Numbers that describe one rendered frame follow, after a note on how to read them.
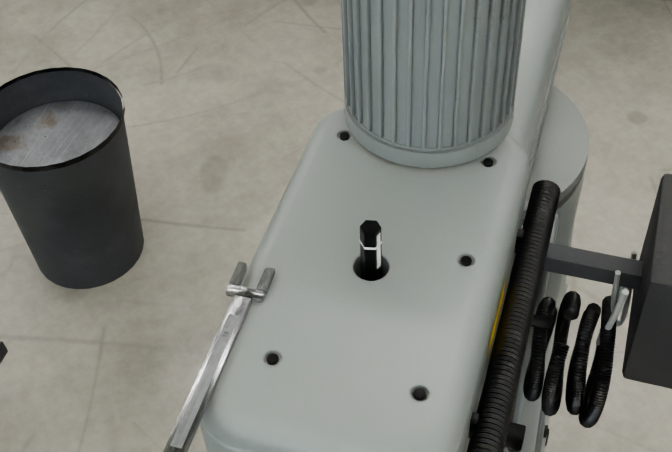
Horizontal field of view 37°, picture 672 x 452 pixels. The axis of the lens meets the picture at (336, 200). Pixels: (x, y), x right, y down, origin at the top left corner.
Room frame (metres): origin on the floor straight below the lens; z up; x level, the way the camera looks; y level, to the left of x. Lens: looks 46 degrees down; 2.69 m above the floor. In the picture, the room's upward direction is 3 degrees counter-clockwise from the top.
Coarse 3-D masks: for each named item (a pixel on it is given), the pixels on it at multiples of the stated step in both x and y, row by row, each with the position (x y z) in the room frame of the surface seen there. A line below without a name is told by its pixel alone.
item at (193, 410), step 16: (240, 272) 0.67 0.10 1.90; (272, 272) 0.67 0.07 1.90; (240, 288) 0.65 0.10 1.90; (256, 288) 0.65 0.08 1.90; (240, 304) 0.63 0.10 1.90; (224, 320) 0.61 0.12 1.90; (240, 320) 0.61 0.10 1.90; (224, 336) 0.59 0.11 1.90; (208, 352) 0.58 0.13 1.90; (224, 352) 0.57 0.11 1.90; (208, 368) 0.56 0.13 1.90; (208, 384) 0.54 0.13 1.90; (192, 400) 0.52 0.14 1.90; (208, 400) 0.52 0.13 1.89; (192, 416) 0.51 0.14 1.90; (176, 432) 0.49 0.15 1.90; (192, 432) 0.49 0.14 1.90; (176, 448) 0.47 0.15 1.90
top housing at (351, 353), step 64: (320, 128) 0.90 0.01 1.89; (320, 192) 0.79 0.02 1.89; (384, 192) 0.78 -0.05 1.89; (448, 192) 0.78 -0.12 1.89; (512, 192) 0.78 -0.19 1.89; (256, 256) 0.71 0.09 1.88; (320, 256) 0.69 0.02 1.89; (384, 256) 0.69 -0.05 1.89; (448, 256) 0.69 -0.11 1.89; (512, 256) 0.76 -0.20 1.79; (256, 320) 0.62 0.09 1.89; (320, 320) 0.61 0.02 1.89; (384, 320) 0.61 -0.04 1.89; (448, 320) 0.60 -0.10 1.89; (256, 384) 0.54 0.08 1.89; (320, 384) 0.54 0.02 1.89; (384, 384) 0.53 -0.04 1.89; (448, 384) 0.53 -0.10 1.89; (256, 448) 0.49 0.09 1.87; (320, 448) 0.47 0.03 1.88; (384, 448) 0.47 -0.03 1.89; (448, 448) 0.47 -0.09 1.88
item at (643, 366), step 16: (656, 208) 0.91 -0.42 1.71; (656, 224) 0.87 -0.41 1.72; (656, 240) 0.84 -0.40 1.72; (640, 256) 0.94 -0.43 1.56; (656, 256) 0.81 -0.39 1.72; (656, 272) 0.78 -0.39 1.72; (640, 288) 0.83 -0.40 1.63; (656, 288) 0.77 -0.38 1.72; (640, 304) 0.79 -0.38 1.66; (656, 304) 0.76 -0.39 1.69; (640, 320) 0.77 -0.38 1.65; (656, 320) 0.76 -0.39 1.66; (640, 336) 0.77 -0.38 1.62; (656, 336) 0.76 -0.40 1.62; (640, 352) 0.76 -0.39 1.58; (656, 352) 0.76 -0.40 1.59; (624, 368) 0.77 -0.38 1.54; (640, 368) 0.76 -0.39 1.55; (656, 368) 0.76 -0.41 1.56; (656, 384) 0.75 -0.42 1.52
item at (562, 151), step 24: (552, 96) 1.31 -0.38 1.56; (552, 120) 1.25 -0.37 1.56; (576, 120) 1.25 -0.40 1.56; (552, 144) 1.19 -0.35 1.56; (576, 144) 1.19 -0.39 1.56; (552, 168) 1.14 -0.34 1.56; (576, 168) 1.14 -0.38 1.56; (528, 192) 1.09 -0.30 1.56; (576, 192) 1.13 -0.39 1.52; (552, 240) 1.02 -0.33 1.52; (552, 288) 1.04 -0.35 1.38; (552, 336) 1.08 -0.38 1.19; (528, 360) 0.98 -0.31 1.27; (528, 408) 0.99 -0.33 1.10; (528, 432) 0.99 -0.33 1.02
